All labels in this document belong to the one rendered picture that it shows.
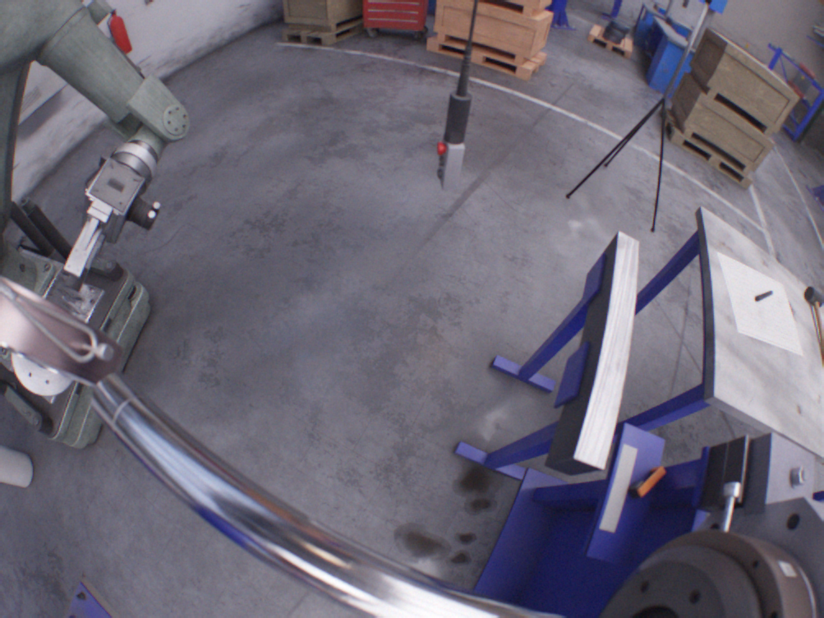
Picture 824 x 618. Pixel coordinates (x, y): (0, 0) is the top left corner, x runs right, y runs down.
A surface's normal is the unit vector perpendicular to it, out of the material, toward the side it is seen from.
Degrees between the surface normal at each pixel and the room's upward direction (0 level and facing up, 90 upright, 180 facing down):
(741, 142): 90
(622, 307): 0
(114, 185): 49
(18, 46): 108
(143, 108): 72
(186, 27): 90
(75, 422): 90
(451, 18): 90
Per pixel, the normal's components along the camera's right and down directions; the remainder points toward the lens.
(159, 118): 0.96, -0.03
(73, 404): 0.97, 0.22
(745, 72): -0.34, 0.81
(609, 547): 0.06, -0.49
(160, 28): 0.89, 0.43
